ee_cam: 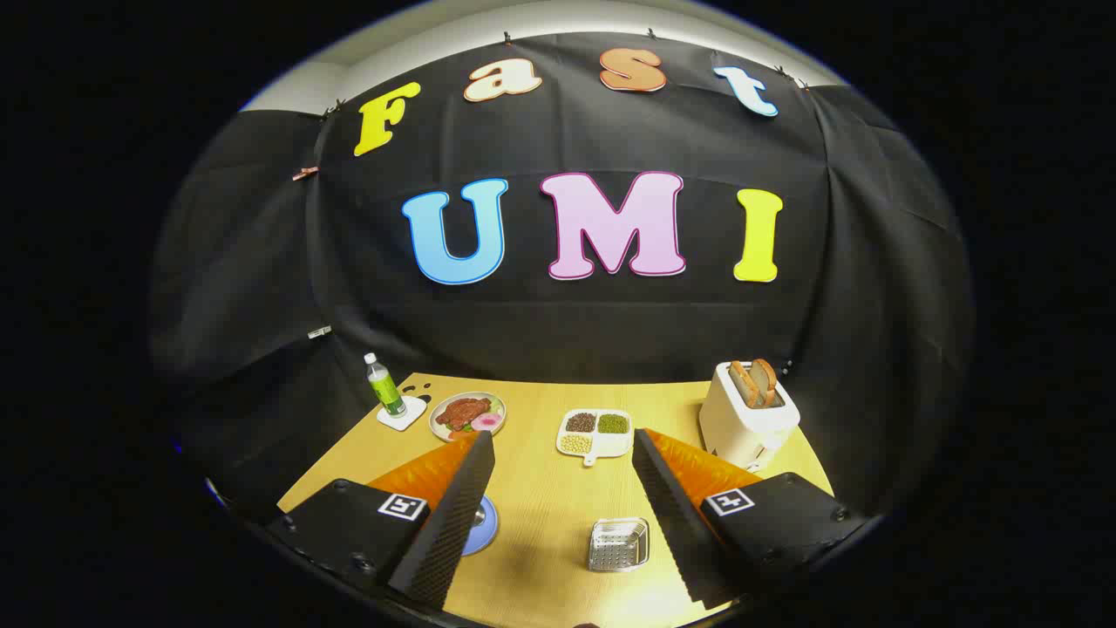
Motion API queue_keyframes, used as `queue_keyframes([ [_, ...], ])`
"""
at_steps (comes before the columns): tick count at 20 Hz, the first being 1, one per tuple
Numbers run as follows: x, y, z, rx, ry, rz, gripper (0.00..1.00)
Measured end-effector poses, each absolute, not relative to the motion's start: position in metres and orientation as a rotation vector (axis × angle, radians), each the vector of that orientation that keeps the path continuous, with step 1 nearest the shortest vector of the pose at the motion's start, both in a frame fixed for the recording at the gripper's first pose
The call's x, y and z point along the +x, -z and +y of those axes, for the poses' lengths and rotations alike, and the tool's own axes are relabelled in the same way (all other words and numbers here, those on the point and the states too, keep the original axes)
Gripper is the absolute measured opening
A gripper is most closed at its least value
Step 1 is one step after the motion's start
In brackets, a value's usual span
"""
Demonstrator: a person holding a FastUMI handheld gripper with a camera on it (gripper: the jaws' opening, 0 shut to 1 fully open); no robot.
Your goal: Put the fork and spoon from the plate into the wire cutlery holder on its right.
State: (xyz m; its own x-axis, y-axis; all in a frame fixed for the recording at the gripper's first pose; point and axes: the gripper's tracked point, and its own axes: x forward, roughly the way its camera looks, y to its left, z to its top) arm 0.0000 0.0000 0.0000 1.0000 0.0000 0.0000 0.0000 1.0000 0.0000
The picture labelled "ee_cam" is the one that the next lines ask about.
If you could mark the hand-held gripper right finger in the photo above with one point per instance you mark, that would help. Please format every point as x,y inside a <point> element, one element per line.
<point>676,515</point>

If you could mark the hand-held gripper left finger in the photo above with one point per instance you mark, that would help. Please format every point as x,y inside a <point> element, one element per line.
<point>453,523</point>

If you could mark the blue round plate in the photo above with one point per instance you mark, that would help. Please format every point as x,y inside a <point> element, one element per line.
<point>488,530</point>

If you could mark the white divided dish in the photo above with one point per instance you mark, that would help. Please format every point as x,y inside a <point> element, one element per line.
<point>615,445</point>

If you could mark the pink round food slice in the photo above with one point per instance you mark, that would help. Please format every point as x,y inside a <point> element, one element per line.
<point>486,422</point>

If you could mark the white toaster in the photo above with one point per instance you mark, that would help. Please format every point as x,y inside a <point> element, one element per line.
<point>741,427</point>

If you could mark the pile of green beans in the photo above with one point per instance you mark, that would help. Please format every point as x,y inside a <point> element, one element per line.
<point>613,424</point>

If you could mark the brown grilled meat piece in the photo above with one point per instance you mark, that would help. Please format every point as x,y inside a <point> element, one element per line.
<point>462,411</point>

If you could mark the white square coaster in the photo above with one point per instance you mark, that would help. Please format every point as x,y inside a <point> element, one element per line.
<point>411,418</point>

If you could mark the pile of yellow soybeans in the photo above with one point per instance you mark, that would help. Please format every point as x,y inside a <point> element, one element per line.
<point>575,443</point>

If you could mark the beige oval food plate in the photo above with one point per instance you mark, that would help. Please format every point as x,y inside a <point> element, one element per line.
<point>501,408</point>

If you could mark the pile of dark red beans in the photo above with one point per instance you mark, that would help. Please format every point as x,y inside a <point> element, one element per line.
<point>581,423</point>

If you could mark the green label plastic bottle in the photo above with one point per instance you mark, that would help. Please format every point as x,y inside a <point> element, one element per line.
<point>385,392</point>

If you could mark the toast bread slice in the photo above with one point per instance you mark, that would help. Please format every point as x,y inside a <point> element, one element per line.
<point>765,377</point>
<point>744,384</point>

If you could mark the silver metal clip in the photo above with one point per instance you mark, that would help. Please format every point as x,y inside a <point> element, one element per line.
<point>319,331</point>

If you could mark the brown wooden clip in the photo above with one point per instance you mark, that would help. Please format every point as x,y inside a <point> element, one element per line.
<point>305,173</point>

